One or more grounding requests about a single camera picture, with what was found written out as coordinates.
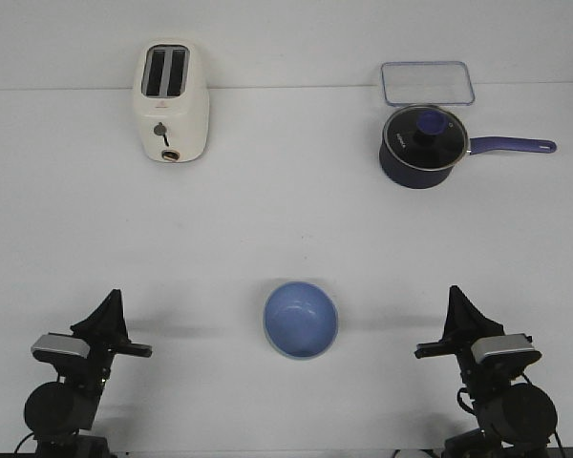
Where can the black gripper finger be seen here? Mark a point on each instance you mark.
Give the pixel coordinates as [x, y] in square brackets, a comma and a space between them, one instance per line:
[468, 323]
[451, 326]
[106, 323]

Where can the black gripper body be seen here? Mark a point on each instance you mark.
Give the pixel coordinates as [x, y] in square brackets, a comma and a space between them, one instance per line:
[98, 363]
[469, 357]

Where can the blue bowl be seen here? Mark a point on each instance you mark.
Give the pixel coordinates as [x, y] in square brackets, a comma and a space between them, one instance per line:
[300, 320]

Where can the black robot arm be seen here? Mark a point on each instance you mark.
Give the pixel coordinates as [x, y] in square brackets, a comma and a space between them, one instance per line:
[515, 418]
[58, 411]

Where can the dark blue saucepan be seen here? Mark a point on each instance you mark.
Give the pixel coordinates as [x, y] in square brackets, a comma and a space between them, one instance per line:
[423, 167]

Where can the glass pot lid blue knob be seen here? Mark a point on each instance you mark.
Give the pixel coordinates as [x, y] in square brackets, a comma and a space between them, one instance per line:
[425, 125]

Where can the clear rectangular container lid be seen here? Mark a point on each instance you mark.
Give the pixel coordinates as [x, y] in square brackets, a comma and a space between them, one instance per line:
[445, 83]

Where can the white two-slot toaster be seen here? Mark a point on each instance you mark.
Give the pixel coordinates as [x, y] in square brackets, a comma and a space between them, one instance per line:
[171, 101]

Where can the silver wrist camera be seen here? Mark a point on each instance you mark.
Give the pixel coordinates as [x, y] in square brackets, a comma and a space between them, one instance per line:
[512, 348]
[57, 348]

